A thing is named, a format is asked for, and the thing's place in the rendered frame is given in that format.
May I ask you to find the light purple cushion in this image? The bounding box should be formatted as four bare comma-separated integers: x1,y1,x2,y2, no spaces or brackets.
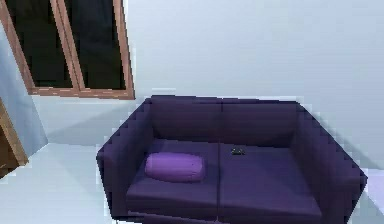
144,151,206,183

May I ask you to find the dark purple sofa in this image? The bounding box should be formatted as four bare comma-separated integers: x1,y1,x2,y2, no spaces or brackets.
95,94,369,224

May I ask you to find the brown framed window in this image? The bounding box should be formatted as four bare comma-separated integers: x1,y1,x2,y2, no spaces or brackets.
0,0,136,101

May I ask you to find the brown wooden door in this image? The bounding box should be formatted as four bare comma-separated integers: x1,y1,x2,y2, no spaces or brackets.
0,97,30,179

